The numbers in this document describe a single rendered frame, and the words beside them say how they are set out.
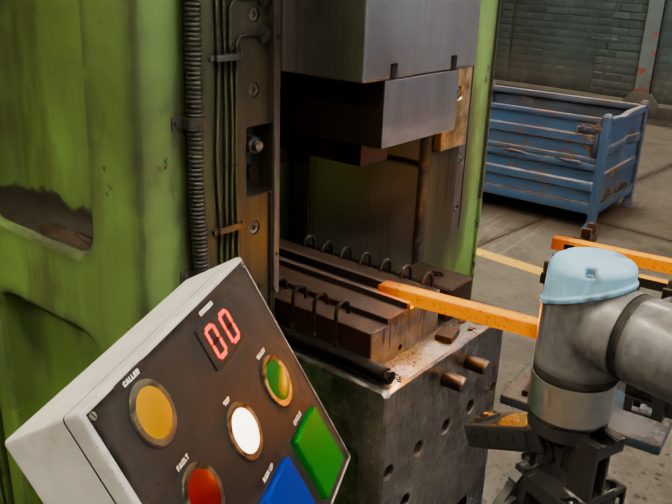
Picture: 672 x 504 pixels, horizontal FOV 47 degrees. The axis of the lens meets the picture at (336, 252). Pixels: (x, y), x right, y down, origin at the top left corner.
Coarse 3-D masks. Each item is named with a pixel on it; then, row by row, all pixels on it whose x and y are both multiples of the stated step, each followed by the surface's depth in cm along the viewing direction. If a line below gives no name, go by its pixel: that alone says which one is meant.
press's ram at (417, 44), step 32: (288, 0) 106; (320, 0) 102; (352, 0) 99; (384, 0) 101; (416, 0) 106; (448, 0) 113; (480, 0) 120; (288, 32) 107; (320, 32) 104; (352, 32) 101; (384, 32) 102; (416, 32) 108; (448, 32) 115; (288, 64) 109; (320, 64) 105; (352, 64) 102; (384, 64) 104; (416, 64) 110; (448, 64) 117
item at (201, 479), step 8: (200, 472) 66; (208, 472) 67; (192, 480) 65; (200, 480) 65; (208, 480) 66; (192, 488) 64; (200, 488) 65; (208, 488) 66; (216, 488) 67; (192, 496) 64; (200, 496) 65; (208, 496) 65; (216, 496) 67
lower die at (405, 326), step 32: (320, 256) 146; (288, 288) 134; (320, 288) 132; (352, 288) 132; (288, 320) 130; (320, 320) 125; (352, 320) 123; (384, 320) 122; (416, 320) 129; (384, 352) 124
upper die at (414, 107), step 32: (288, 96) 117; (320, 96) 113; (352, 96) 109; (384, 96) 106; (416, 96) 112; (448, 96) 119; (288, 128) 119; (320, 128) 115; (352, 128) 111; (384, 128) 108; (416, 128) 114; (448, 128) 122
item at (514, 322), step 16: (384, 288) 129; (400, 288) 128; (416, 288) 128; (416, 304) 126; (432, 304) 124; (448, 304) 122; (464, 304) 121; (480, 304) 121; (480, 320) 119; (496, 320) 117; (512, 320) 115; (528, 320) 115; (528, 336) 114
